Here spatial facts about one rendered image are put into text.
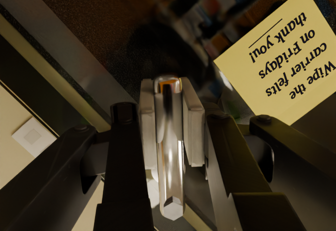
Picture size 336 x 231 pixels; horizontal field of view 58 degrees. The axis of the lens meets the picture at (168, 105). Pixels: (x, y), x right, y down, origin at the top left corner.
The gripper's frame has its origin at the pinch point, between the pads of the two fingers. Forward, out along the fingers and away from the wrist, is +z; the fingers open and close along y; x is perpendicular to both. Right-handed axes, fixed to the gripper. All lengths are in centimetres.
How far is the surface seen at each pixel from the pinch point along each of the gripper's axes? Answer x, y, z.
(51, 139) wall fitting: -21, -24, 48
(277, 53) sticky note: 2.7, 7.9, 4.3
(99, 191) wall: -36, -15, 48
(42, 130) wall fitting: -19, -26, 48
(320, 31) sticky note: 4.1, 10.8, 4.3
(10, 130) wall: -19, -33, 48
